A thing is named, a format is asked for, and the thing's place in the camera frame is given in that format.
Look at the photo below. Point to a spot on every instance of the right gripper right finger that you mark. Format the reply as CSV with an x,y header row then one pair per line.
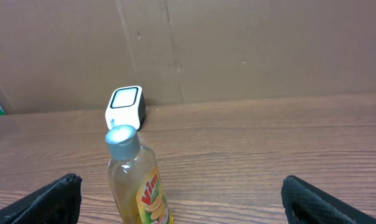
x,y
307,204

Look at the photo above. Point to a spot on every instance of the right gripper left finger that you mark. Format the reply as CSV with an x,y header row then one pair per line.
x,y
57,202

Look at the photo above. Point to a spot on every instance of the yellow dish soap bottle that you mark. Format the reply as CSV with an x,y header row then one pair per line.
x,y
135,180

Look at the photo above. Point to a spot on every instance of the white barcode scanner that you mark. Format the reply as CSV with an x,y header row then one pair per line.
x,y
126,107

